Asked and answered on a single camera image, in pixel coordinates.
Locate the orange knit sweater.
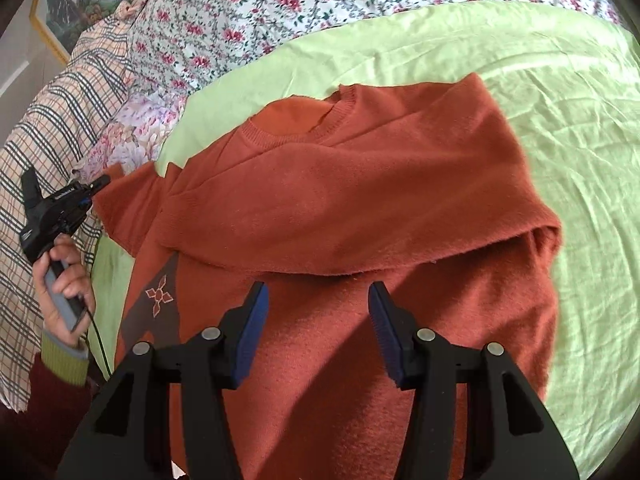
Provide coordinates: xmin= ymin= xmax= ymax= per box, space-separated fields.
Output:
xmin=93 ymin=75 xmax=561 ymax=479

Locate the left hand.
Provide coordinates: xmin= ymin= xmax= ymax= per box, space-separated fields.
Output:
xmin=32 ymin=233 xmax=97 ymax=350

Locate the plaid beige blanket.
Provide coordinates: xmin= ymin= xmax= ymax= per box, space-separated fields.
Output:
xmin=0 ymin=6 xmax=134 ymax=411

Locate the pink floral pillow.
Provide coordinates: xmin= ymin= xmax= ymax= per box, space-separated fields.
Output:
xmin=72 ymin=91 xmax=186 ymax=183

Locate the floral white quilt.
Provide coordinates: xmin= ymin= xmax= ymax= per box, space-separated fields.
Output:
xmin=121 ymin=0 xmax=624 ymax=98

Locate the green bed sheet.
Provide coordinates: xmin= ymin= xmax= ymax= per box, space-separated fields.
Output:
xmin=86 ymin=0 xmax=640 ymax=476

